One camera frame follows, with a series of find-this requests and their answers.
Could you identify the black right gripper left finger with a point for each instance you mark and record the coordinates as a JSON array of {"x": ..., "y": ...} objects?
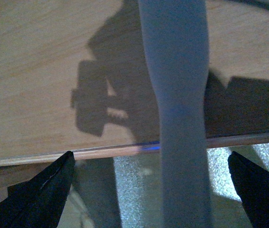
[{"x": 39, "y": 203}]

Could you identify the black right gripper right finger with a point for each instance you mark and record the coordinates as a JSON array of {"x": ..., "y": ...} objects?
[{"x": 251, "y": 183}]

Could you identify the white handled black-bristle brush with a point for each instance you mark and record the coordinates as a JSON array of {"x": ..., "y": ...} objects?
[{"x": 176, "y": 45}]

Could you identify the wooden table frame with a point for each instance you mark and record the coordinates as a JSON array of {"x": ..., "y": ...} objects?
[{"x": 134, "y": 149}]

